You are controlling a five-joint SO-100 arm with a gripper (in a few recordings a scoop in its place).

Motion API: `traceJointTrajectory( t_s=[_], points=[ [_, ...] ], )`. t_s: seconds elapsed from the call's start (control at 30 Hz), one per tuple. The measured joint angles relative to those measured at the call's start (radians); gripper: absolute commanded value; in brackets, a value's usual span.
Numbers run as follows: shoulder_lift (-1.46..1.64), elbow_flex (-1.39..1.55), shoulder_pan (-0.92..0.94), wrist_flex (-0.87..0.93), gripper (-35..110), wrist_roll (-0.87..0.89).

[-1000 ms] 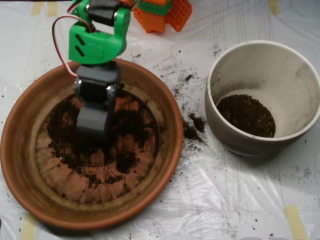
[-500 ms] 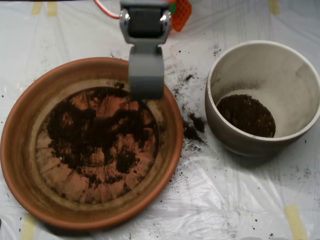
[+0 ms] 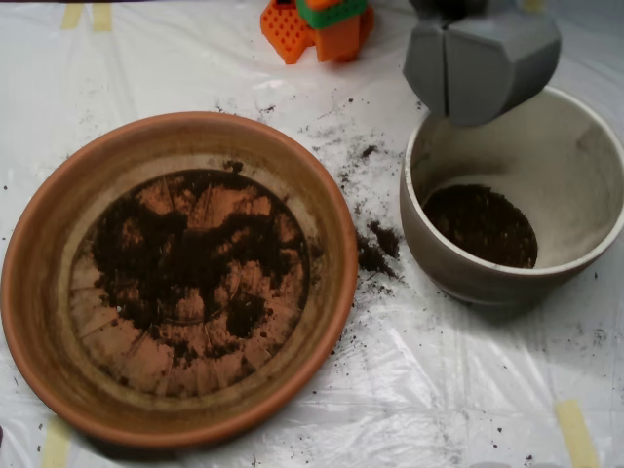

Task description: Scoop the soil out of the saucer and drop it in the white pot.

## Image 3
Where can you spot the dark soil heap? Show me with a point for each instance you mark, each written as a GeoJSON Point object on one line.
{"type": "Point", "coordinates": [146, 273]}

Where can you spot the clear plastic cover sheet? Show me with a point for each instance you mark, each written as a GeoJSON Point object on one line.
{"type": "Point", "coordinates": [439, 390]}

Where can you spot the spilled soil clump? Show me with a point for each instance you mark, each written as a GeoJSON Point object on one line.
{"type": "Point", "coordinates": [385, 239]}

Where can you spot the beige masking tape strip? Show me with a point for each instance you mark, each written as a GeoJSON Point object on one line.
{"type": "Point", "coordinates": [577, 434]}
{"type": "Point", "coordinates": [102, 17]}
{"type": "Point", "coordinates": [72, 15]}
{"type": "Point", "coordinates": [56, 443]}
{"type": "Point", "coordinates": [534, 5]}

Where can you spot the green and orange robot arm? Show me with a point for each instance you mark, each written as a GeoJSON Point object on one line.
{"type": "Point", "coordinates": [331, 34]}

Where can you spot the terracotta saucer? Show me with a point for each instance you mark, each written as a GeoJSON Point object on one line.
{"type": "Point", "coordinates": [49, 244]}

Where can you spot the white ceramic pot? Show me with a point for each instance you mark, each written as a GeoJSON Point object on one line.
{"type": "Point", "coordinates": [560, 195]}

